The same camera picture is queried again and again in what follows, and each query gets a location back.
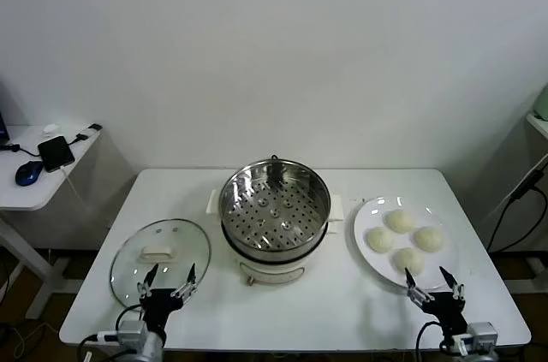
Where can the blue computer mouse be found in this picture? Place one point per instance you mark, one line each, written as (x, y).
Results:
(29, 173)

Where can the stainless steel steamer basket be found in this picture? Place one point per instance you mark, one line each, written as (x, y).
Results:
(274, 208)

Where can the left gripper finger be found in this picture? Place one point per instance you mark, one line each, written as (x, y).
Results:
(147, 287)
(188, 287)

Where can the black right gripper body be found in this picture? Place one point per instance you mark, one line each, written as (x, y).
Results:
(449, 310)

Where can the small white object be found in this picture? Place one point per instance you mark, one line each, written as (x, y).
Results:
(51, 128)

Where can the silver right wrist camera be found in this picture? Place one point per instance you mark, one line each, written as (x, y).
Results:
(481, 333)

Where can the white steamed baozi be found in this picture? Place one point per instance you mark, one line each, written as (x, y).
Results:
(401, 221)
(380, 239)
(428, 238)
(409, 260)

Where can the pale green object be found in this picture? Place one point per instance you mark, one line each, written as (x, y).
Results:
(543, 101)

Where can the white shelf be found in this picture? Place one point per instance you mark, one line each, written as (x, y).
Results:
(540, 124)

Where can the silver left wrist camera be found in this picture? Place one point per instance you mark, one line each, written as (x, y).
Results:
(132, 332)

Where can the white round plate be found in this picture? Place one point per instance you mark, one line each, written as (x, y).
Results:
(372, 216)

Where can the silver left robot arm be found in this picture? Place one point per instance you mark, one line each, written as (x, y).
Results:
(150, 350)

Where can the glass pot lid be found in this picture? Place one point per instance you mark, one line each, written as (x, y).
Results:
(157, 253)

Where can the white side table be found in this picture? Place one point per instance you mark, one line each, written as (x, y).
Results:
(25, 195)

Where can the cream electric cooking pot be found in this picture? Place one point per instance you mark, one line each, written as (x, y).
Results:
(274, 268)

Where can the dark laptop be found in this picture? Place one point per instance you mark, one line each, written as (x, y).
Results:
(2, 122)

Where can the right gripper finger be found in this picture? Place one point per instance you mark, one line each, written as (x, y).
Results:
(413, 289)
(453, 286)

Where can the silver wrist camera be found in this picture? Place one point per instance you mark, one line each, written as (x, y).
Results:
(132, 332)
(481, 333)

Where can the black smartphone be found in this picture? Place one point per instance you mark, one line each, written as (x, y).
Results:
(56, 153)

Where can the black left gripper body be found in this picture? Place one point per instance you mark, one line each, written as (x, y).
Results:
(160, 304)

